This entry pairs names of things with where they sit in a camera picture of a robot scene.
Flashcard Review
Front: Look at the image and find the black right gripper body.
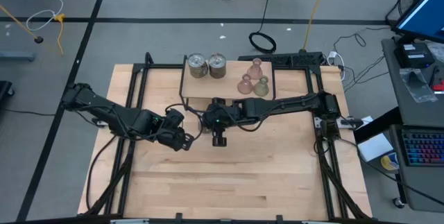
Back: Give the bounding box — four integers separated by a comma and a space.
203, 98, 240, 148

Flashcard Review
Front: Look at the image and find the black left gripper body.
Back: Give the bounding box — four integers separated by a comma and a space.
161, 108, 188, 151

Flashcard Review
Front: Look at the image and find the pink glass candlestick holder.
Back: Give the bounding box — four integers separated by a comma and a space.
237, 74, 254, 96
246, 58, 264, 80

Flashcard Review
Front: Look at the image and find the green glass candlestick holder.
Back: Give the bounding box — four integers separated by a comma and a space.
252, 76, 270, 98

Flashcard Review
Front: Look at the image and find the wooden shelf with black legs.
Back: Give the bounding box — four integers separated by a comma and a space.
178, 55, 278, 114

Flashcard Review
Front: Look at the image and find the white power adapter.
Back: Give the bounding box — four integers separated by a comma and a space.
325, 51, 346, 81

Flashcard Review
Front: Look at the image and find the black desk strut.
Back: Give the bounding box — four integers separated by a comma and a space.
352, 105, 403, 144

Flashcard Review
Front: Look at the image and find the white box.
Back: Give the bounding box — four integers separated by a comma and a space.
357, 132, 395, 163

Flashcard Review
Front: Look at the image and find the grey furniture base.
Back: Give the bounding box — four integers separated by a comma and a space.
0, 50, 36, 62

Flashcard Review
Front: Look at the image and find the black floor object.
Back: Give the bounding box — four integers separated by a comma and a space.
0, 80, 15, 99

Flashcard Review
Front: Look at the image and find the grey side desk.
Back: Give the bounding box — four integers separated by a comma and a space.
380, 36, 444, 128

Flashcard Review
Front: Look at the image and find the clear plastic bag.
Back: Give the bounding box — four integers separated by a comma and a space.
398, 67, 438, 103

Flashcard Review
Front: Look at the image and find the small black computer box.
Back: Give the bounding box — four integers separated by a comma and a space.
393, 42, 435, 69

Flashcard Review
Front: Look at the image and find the backlit rainbow keyboard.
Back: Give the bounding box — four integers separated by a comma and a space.
401, 128, 444, 167

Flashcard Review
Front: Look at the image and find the grey keyboard desk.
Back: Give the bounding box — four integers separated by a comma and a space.
388, 123, 444, 213

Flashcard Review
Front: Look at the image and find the blue computer monitor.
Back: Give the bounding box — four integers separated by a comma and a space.
391, 0, 444, 44

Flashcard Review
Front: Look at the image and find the black aluminium table frame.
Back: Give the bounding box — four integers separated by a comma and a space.
78, 52, 374, 224

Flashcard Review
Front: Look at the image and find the black coiled cable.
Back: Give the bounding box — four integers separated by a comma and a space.
248, 0, 278, 55

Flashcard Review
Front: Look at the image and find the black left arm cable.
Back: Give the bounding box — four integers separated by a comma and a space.
85, 103, 209, 211

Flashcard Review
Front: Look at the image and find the long yellow cable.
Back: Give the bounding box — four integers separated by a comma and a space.
301, 0, 330, 52

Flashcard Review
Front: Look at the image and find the yellow cord with plug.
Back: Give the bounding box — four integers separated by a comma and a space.
51, 13, 67, 55

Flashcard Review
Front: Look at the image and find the thin yellow cord black cap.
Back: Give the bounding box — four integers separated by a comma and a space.
0, 4, 44, 44

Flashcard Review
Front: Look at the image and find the white floor cable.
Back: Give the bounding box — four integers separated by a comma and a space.
26, 0, 65, 33

